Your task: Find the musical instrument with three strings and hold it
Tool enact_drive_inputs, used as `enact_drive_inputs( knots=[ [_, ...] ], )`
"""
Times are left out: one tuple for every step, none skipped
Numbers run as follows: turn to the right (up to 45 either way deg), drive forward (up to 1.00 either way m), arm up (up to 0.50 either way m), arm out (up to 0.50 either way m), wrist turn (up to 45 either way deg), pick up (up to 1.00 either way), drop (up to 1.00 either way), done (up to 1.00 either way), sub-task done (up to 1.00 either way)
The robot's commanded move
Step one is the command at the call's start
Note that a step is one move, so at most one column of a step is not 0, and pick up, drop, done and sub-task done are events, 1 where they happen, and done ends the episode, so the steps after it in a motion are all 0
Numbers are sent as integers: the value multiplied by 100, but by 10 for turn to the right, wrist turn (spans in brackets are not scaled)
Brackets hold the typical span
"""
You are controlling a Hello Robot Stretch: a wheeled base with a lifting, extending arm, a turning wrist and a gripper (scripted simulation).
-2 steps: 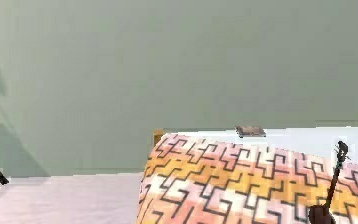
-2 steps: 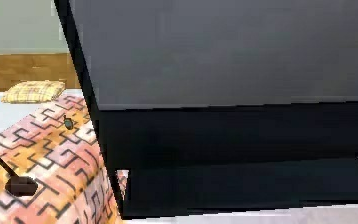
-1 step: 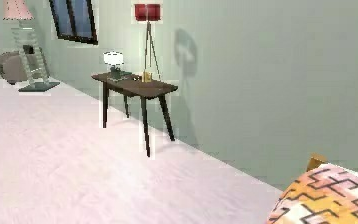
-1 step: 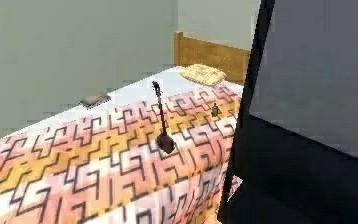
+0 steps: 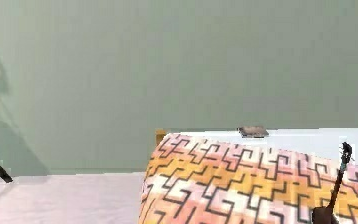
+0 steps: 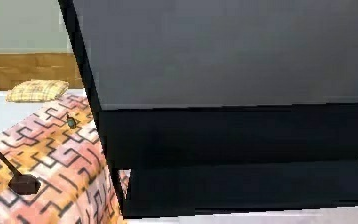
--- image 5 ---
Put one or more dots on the small grey flat book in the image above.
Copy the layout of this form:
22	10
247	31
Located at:
253	131

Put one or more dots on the bed with patterned orange blanket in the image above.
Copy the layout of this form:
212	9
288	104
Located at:
240	180

